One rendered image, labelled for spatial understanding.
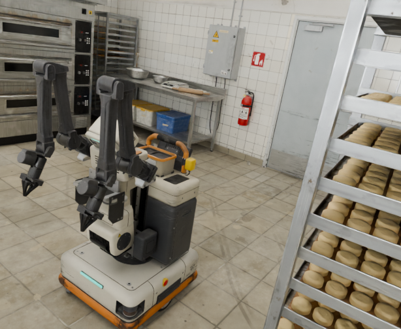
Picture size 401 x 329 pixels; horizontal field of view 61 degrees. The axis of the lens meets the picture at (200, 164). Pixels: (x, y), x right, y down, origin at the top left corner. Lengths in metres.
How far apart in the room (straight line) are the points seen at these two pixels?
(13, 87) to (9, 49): 0.44
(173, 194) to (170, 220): 0.16
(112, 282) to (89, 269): 0.18
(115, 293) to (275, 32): 3.93
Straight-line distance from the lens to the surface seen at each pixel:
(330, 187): 0.79
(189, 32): 5.71
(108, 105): 1.37
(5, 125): 4.88
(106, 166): 1.43
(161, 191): 1.92
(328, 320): 0.98
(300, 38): 4.83
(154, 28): 6.21
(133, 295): 1.95
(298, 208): 0.79
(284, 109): 4.87
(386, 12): 0.75
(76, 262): 2.18
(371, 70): 1.17
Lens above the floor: 1.57
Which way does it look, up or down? 20 degrees down
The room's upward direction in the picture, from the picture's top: 9 degrees clockwise
